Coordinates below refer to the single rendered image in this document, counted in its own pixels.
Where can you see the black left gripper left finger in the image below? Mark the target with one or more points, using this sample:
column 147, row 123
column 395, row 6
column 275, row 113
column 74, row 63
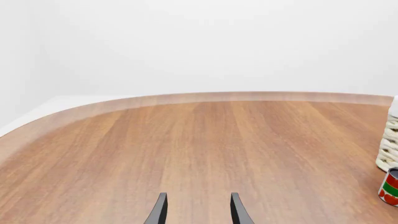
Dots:
column 159, row 212

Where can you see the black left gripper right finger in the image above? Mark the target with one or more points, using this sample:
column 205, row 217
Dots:
column 238, row 212

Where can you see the red and green tin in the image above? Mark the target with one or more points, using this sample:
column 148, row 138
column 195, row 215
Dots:
column 390, row 190

